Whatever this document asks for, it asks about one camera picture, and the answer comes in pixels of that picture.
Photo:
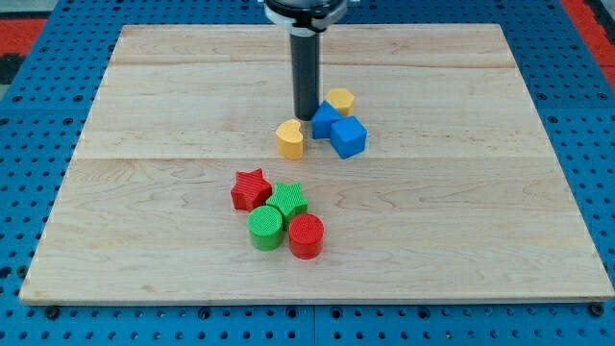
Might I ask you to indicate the wooden board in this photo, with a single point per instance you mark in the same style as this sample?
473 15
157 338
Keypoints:
457 198

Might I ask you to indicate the robot arm flange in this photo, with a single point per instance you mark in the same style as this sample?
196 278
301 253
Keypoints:
305 18

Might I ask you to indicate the yellow hexagon block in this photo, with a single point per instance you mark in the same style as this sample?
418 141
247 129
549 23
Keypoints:
342 99

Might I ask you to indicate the blue triangle block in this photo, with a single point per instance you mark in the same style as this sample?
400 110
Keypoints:
321 122

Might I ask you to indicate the green star block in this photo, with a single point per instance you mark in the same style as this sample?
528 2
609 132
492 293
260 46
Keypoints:
288 200

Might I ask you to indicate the yellow heart block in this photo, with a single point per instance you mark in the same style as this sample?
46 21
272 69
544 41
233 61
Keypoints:
290 140

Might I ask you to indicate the green cylinder block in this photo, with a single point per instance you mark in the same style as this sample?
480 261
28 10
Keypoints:
265 225

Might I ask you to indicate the red star block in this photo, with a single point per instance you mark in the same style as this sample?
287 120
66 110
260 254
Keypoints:
250 190

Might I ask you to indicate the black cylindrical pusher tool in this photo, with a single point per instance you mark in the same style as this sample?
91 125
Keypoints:
305 63

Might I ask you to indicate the blue cube block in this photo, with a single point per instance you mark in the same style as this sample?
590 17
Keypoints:
348 137

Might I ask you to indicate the red cylinder block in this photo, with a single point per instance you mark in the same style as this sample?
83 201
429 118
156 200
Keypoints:
306 232

